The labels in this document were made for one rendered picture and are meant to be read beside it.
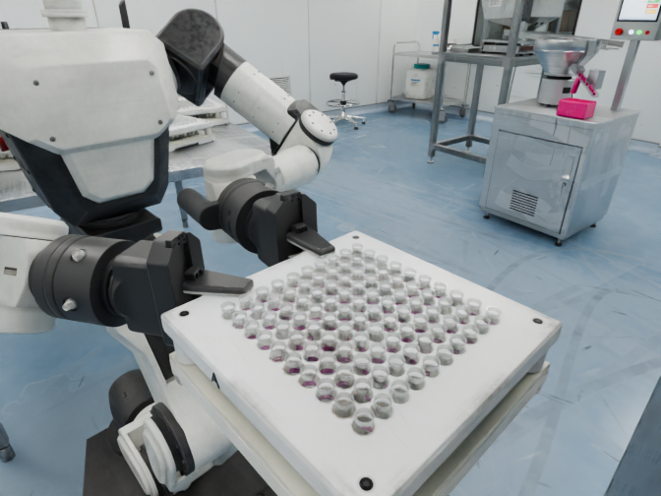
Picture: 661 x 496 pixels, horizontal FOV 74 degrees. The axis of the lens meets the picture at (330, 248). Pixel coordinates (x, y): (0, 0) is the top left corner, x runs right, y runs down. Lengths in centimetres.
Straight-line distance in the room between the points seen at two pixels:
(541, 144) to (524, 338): 258
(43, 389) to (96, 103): 148
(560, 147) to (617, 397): 143
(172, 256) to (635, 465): 44
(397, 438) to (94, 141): 64
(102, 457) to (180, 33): 114
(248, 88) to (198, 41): 11
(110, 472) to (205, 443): 61
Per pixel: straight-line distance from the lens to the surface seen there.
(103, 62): 79
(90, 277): 46
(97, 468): 150
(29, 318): 55
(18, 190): 145
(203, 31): 92
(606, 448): 185
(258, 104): 89
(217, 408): 38
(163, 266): 41
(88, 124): 79
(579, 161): 285
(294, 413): 31
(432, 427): 31
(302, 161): 79
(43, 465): 182
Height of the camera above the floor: 127
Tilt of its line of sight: 28 degrees down
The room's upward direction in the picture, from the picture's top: straight up
